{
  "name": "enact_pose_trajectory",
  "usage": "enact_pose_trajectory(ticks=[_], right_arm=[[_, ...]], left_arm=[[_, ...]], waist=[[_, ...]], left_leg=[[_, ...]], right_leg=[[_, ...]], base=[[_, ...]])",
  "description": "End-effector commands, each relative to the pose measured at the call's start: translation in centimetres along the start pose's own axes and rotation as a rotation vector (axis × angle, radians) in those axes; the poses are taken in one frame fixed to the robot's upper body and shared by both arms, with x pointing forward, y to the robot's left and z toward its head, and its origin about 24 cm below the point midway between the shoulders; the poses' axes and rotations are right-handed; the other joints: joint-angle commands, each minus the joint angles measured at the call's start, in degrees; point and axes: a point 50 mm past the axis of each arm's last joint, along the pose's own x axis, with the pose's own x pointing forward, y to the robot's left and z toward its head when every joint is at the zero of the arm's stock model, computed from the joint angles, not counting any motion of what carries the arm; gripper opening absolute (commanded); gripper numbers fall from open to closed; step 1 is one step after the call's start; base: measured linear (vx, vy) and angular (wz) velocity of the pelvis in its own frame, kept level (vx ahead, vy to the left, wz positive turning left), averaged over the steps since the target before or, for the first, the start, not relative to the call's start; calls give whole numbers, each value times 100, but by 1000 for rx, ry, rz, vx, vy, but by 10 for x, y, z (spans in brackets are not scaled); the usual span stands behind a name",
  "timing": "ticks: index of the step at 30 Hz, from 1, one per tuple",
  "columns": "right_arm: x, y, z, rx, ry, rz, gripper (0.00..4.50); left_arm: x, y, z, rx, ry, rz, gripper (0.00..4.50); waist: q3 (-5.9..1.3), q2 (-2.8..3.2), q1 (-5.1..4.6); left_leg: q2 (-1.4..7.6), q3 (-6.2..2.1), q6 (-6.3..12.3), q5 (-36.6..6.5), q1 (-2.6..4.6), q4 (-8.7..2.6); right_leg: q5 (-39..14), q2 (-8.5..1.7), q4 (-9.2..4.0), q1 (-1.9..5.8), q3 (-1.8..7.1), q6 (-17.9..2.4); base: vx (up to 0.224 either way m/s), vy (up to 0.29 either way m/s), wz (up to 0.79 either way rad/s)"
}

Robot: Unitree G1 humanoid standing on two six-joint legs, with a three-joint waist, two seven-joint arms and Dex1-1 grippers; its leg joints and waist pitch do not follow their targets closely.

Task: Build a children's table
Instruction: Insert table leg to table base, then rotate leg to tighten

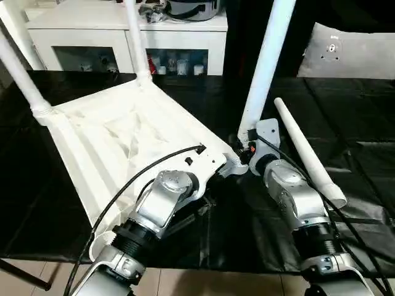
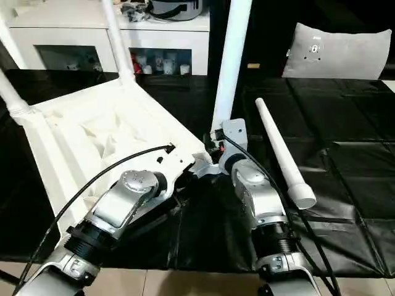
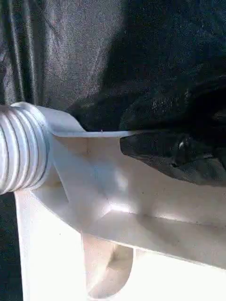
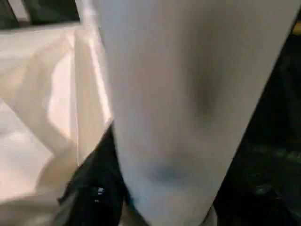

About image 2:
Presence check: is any white plastic table leg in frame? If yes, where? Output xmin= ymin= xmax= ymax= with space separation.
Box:
xmin=210 ymin=0 xmax=252 ymax=139
xmin=0 ymin=69 xmax=31 ymax=120
xmin=101 ymin=0 xmax=138 ymax=90
xmin=254 ymin=97 xmax=317 ymax=211

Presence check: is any white plastic table top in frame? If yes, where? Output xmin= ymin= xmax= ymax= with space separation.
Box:
xmin=8 ymin=78 xmax=228 ymax=247

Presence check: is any black box with gold label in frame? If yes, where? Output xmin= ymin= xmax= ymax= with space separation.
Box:
xmin=208 ymin=0 xmax=297 ymax=80

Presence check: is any black work mat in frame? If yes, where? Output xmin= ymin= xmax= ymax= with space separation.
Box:
xmin=0 ymin=69 xmax=395 ymax=278

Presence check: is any grey printed cushion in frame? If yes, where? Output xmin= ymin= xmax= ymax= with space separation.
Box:
xmin=282 ymin=22 xmax=392 ymax=80

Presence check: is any black tangled item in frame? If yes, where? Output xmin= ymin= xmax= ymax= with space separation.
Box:
xmin=122 ymin=2 xmax=149 ymax=23

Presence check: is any white cabinet with glass doors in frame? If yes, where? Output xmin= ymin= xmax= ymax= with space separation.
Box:
xmin=8 ymin=0 xmax=210 ymax=76

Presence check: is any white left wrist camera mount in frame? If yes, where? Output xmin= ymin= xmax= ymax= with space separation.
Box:
xmin=151 ymin=144 xmax=198 ymax=204

